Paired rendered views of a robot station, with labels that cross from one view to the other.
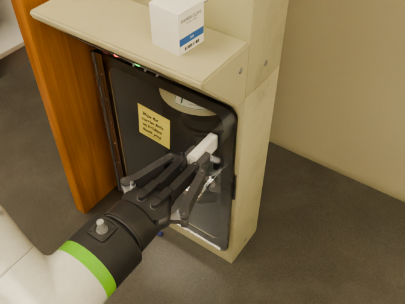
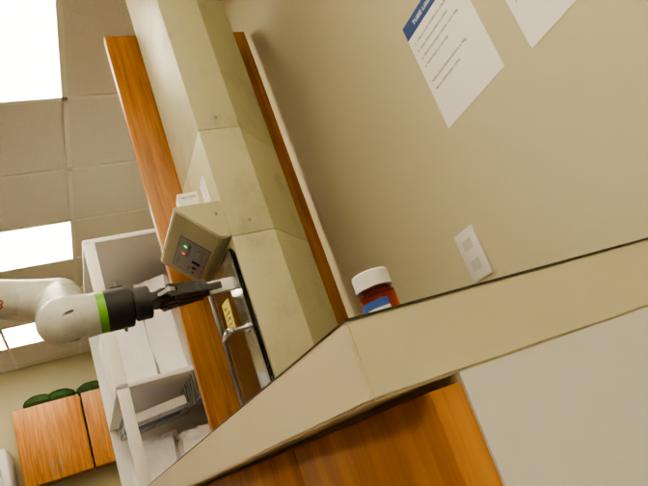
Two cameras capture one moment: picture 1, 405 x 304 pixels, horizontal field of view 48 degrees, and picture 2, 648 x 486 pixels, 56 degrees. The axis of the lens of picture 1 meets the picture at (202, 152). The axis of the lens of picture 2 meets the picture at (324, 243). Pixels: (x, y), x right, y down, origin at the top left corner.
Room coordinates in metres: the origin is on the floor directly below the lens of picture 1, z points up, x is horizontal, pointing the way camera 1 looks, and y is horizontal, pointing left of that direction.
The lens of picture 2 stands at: (-0.54, -0.89, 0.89)
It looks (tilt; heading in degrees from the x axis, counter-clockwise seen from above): 18 degrees up; 29
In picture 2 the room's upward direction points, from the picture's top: 20 degrees counter-clockwise
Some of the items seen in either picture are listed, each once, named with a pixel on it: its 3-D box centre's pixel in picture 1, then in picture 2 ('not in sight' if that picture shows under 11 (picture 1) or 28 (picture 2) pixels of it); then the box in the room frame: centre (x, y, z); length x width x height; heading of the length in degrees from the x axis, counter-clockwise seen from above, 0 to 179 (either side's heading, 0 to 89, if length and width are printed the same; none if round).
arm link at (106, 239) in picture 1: (105, 248); (119, 307); (0.34, 0.13, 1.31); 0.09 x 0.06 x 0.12; 55
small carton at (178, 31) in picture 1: (177, 22); (189, 207); (0.55, 0.03, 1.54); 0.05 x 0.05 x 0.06; 50
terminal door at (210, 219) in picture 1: (167, 159); (240, 342); (0.63, 0.07, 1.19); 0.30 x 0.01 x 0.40; 55
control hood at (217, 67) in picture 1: (137, 55); (193, 249); (0.59, 0.10, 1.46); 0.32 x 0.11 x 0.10; 55
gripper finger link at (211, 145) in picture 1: (204, 152); (221, 285); (0.53, 0.00, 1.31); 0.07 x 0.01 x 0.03; 145
